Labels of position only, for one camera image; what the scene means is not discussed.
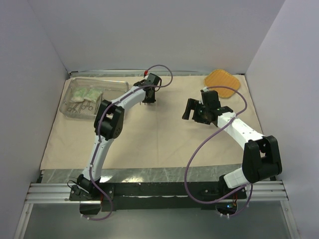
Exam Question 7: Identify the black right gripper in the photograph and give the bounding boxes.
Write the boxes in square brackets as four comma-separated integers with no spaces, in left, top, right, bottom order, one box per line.
[182,99,211,125]

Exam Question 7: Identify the orange woven bamboo tray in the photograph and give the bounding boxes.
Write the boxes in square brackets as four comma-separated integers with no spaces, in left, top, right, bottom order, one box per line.
[203,69,241,99]

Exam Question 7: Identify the gauze packet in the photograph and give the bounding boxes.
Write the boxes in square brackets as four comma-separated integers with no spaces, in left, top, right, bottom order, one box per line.
[70,87,89,103]
[83,88,103,103]

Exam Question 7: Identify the steel mesh instrument tray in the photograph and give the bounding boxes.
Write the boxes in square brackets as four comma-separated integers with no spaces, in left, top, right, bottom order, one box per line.
[60,77,129,120]

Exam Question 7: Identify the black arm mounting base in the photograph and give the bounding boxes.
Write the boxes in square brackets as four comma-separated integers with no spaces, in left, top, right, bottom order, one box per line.
[69,181,247,216]

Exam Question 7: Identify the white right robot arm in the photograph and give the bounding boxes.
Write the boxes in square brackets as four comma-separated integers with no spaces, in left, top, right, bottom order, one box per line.
[182,90,282,198]

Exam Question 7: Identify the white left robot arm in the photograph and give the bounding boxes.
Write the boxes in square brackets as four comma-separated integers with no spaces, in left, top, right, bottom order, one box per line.
[77,73,162,200]

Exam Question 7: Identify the steel surgical scissors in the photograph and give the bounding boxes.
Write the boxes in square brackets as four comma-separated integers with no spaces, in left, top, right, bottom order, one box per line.
[67,103,82,113]

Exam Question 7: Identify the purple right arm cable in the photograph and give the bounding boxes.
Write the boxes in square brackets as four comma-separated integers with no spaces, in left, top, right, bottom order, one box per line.
[184,86,254,217]

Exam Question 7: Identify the aluminium front frame rail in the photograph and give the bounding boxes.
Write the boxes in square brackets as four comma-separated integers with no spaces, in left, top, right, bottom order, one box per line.
[24,183,100,204]

